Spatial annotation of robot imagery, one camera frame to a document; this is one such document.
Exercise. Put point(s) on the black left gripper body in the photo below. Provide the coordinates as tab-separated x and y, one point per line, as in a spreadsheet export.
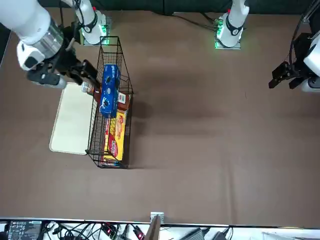
298	50

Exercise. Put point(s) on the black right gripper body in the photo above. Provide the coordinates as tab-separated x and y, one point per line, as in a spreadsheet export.
66	60

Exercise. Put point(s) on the blue Oreo cookie box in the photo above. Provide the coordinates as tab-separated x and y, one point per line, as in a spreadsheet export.
110	92

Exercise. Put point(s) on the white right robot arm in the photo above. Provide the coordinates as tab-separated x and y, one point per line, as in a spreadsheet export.
25	22

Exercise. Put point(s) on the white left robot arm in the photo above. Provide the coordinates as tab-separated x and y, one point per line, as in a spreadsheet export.
233	22

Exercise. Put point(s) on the cream plastic tray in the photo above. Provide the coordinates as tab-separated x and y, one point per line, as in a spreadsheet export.
72	120

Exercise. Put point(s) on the yellow cookie box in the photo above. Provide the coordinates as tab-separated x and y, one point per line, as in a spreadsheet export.
117	140

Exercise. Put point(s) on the black plug red light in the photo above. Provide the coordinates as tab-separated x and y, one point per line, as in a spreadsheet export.
139	233
109	229

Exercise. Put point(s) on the black labelled power adapter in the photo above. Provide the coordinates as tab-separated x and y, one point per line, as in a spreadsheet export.
22	231

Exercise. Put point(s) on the small black power adapter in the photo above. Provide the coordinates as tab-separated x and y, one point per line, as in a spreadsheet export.
220	236

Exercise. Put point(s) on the grey power adapter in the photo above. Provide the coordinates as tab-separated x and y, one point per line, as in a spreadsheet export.
196	235

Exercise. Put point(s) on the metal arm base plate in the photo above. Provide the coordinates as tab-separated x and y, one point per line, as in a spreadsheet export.
86	43
237	46

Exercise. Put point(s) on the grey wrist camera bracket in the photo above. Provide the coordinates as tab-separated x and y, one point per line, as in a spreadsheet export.
47	80

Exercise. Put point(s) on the aluminium frame post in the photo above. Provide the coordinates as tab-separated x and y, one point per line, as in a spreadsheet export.
308	12

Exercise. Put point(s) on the grey post bracket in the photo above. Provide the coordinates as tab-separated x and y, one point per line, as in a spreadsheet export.
157	214

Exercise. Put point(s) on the metal camera post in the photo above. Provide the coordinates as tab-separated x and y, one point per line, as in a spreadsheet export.
153	230

